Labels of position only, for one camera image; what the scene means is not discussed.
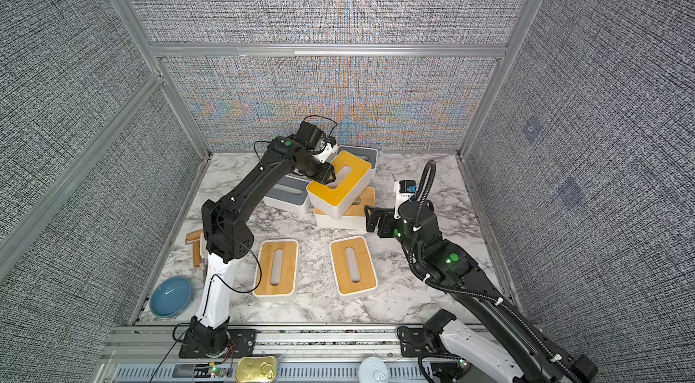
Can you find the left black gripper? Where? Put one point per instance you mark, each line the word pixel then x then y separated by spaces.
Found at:
pixel 326 176

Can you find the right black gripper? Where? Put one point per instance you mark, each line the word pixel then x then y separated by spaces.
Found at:
pixel 376 223

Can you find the large bamboo lid tissue box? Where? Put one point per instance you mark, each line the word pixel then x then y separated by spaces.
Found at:
pixel 354 218

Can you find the yellow lid tissue box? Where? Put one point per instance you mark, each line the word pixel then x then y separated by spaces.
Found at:
pixel 335 199

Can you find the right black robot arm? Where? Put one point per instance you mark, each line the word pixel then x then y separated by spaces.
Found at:
pixel 517 351

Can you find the grey lid tissue box centre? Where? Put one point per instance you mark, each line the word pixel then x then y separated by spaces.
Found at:
pixel 290 195

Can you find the grey lid tissue box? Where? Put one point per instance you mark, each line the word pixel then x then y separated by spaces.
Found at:
pixel 290 195
pixel 368 154

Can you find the grey lid tissue box back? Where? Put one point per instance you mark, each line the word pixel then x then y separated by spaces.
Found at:
pixel 368 154

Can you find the white round lid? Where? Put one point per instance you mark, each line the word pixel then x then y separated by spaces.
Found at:
pixel 373 370

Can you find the wooden block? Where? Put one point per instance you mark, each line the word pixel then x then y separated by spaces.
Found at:
pixel 196 241

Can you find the gold sardine tin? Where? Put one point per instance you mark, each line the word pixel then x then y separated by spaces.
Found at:
pixel 256 370

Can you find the blue ceramic bowl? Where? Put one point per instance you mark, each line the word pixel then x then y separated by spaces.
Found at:
pixel 171 297

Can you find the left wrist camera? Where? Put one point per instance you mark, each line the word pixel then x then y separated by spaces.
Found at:
pixel 329 150

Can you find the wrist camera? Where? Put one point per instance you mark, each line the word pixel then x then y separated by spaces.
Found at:
pixel 404 190
pixel 329 150

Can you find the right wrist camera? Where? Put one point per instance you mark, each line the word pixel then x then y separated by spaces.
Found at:
pixel 404 190

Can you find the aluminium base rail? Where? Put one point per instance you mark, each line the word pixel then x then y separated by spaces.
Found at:
pixel 305 353

